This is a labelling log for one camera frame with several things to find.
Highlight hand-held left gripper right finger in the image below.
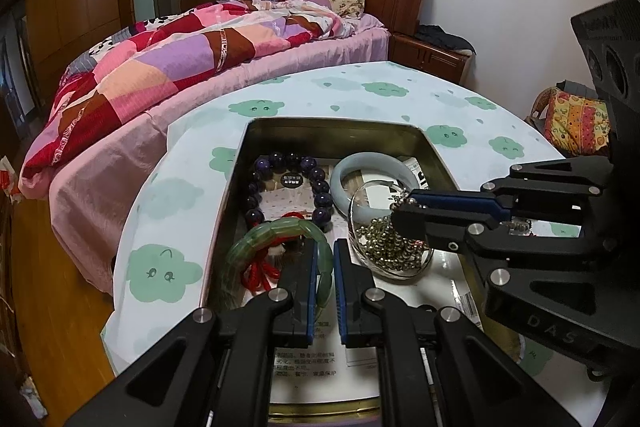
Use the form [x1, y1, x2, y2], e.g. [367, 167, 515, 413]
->
[332, 238, 581, 427]

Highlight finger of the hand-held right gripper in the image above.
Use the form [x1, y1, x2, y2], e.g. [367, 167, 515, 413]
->
[412, 157, 617, 224]
[389, 203, 619, 272]

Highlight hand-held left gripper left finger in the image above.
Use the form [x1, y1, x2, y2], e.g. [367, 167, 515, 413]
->
[65, 237, 321, 427]

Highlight thin silver bangle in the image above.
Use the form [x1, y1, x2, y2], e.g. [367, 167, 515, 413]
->
[348, 179, 437, 283]

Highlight silver bead chain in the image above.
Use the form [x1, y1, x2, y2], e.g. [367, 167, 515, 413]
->
[350, 189, 532, 279]

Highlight red cord bracelet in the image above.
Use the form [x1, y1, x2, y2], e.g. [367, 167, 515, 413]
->
[239, 212, 322, 294]

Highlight green jade segment bracelet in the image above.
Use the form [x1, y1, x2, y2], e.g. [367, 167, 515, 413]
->
[225, 220, 334, 309]

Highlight pale jade bangle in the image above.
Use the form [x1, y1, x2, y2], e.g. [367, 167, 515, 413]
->
[330, 151, 424, 222]

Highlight dark purple bead bracelet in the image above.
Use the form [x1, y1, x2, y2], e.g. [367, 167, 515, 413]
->
[244, 150, 335, 234]

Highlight pink metal tin box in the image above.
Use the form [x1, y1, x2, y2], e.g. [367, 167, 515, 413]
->
[199, 117, 484, 427]

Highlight dotted white jewelry card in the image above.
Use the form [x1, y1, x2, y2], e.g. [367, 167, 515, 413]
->
[260, 159, 351, 230]

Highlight printed paper leaflet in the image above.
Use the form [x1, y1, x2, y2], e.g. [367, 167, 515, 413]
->
[404, 156, 432, 204]

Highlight white instruction paper sheet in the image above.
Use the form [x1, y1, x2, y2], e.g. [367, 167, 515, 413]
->
[269, 252, 482, 404]

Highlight colourful fabric bag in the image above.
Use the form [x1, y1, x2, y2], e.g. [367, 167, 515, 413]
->
[522, 79, 617, 158]

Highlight wooden nightstand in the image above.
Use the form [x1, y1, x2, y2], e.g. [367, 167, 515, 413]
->
[387, 32, 474, 86]

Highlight colourful patterned cushion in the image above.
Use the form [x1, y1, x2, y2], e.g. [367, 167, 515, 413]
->
[542, 89, 614, 158]

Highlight dark clothes pile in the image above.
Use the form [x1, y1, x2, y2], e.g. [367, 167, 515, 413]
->
[414, 24, 477, 56]

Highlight bed with pink sheet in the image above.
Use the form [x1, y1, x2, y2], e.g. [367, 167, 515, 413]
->
[47, 13, 392, 297]

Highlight patchwork quilt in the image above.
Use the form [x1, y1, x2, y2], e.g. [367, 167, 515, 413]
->
[19, 0, 347, 198]

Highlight white red paper bag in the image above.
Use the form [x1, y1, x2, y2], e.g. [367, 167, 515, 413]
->
[0, 156, 24, 204]

